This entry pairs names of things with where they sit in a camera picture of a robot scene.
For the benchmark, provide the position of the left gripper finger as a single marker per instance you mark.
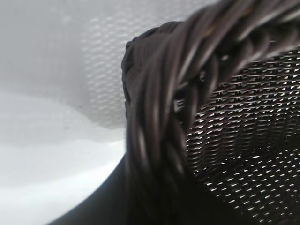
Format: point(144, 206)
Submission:
point(103, 206)

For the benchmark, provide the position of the dark brown wicker basket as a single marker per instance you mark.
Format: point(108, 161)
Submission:
point(234, 117)

